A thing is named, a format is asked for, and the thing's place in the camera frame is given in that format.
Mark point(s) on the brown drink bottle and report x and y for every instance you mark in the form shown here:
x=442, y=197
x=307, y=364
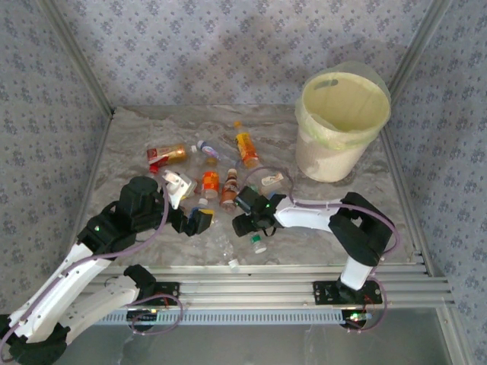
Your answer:
x=228, y=192

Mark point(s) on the clear bottle white green label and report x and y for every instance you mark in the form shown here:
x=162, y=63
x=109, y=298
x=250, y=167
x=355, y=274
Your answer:
x=258, y=245

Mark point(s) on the crushed clear bottle white cap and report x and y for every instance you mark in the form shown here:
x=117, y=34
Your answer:
x=224, y=247

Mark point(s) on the short orange label bottle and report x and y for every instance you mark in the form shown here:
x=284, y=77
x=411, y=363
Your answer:
x=210, y=182

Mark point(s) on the clear bottle purple blue label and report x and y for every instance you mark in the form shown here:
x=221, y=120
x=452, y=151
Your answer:
x=213, y=151

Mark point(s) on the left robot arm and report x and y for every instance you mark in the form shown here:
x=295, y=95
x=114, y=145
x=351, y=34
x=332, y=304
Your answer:
x=57, y=289

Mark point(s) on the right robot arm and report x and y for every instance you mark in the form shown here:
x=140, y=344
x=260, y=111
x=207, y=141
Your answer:
x=304, y=216

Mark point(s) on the white plastic bin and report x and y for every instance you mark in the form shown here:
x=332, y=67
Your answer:
x=323, y=163

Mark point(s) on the yellow-green bin liner bag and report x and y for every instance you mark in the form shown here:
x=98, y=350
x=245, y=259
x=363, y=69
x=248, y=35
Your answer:
x=342, y=102

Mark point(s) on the orange juice bottle orange cap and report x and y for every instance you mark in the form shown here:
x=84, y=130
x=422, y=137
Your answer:
x=246, y=148

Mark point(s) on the small brown bottle cap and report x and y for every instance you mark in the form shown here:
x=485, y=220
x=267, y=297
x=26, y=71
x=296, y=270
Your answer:
x=211, y=161

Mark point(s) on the red gold label tea bottle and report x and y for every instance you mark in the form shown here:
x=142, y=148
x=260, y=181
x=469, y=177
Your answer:
x=171, y=152

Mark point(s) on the aluminium front mounting beam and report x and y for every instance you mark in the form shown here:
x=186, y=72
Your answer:
x=247, y=289

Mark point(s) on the small controller board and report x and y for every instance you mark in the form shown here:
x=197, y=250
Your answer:
x=355, y=316
x=142, y=315

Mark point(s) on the grey metal panel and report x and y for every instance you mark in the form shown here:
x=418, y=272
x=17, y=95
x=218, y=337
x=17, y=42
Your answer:
x=247, y=346

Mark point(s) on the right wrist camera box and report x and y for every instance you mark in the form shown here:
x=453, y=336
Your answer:
x=274, y=196

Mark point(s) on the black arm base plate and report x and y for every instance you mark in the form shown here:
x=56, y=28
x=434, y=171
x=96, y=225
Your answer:
x=171, y=287
x=323, y=292

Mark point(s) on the aluminium frame post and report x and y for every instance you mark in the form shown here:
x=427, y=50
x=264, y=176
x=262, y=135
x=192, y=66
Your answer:
x=80, y=57
x=422, y=38

